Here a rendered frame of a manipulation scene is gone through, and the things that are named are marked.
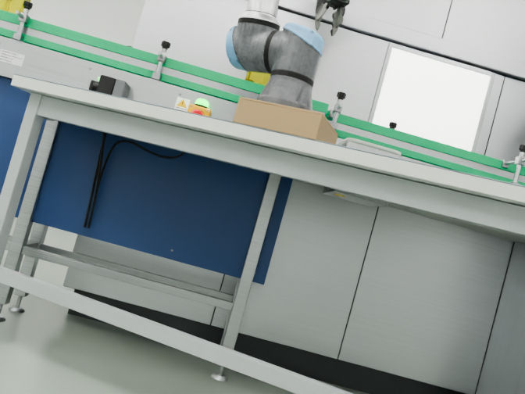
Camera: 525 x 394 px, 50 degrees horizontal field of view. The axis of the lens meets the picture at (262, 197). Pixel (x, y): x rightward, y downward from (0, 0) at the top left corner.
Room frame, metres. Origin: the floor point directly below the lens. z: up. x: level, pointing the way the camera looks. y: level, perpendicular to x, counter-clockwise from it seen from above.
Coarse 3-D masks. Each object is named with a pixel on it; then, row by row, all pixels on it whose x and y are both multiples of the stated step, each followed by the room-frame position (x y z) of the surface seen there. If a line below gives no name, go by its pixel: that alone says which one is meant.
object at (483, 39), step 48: (192, 0) 2.13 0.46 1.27; (240, 0) 2.13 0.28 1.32; (288, 0) 2.12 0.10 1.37; (384, 0) 2.16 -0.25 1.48; (432, 0) 2.16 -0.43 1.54; (480, 0) 2.17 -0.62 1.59; (144, 48) 2.12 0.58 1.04; (192, 48) 2.13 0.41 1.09; (432, 48) 2.14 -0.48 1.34; (480, 48) 2.17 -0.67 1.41; (480, 144) 2.18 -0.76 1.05
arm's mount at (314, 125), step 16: (240, 96) 1.40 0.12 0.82; (240, 112) 1.40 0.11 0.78; (256, 112) 1.39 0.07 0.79; (272, 112) 1.37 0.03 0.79; (288, 112) 1.36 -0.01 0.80; (304, 112) 1.35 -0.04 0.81; (272, 128) 1.37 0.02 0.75; (288, 128) 1.36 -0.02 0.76; (304, 128) 1.35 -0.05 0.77; (320, 128) 1.35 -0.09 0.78
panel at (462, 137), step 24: (408, 72) 2.14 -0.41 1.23; (432, 72) 2.14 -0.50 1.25; (456, 72) 2.14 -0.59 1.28; (384, 96) 2.13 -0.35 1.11; (408, 96) 2.14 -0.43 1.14; (432, 96) 2.14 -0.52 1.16; (456, 96) 2.15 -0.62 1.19; (480, 96) 2.15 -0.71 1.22; (384, 120) 2.13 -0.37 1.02; (408, 120) 2.14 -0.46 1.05; (432, 120) 2.14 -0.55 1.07; (456, 120) 2.15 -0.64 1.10; (456, 144) 2.15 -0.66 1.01
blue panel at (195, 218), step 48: (0, 96) 1.82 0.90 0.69; (0, 144) 1.83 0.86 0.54; (96, 144) 1.84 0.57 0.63; (144, 144) 1.84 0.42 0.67; (0, 192) 1.83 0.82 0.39; (48, 192) 1.83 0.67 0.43; (144, 192) 1.85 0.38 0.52; (192, 192) 1.85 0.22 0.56; (240, 192) 1.86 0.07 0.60; (288, 192) 1.86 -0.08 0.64; (144, 240) 1.85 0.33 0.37; (192, 240) 1.85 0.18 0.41; (240, 240) 1.86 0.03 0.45
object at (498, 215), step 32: (32, 96) 1.65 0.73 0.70; (32, 128) 1.65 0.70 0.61; (96, 128) 1.58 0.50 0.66; (128, 128) 1.55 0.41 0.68; (160, 128) 1.52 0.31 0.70; (224, 160) 1.45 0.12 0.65; (256, 160) 1.42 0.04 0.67; (288, 160) 1.40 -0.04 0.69; (320, 160) 1.37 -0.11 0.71; (352, 192) 1.34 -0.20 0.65; (384, 192) 1.32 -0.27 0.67; (416, 192) 1.30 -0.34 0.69; (448, 192) 1.28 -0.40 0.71; (0, 224) 1.64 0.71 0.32; (480, 224) 1.26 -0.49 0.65; (512, 224) 1.23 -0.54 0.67; (0, 256) 1.67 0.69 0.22; (32, 288) 1.60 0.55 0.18; (64, 288) 1.60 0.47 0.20; (128, 320) 1.50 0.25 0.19; (192, 352) 1.43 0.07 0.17; (224, 352) 1.41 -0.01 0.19; (288, 384) 1.35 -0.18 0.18; (320, 384) 1.33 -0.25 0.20
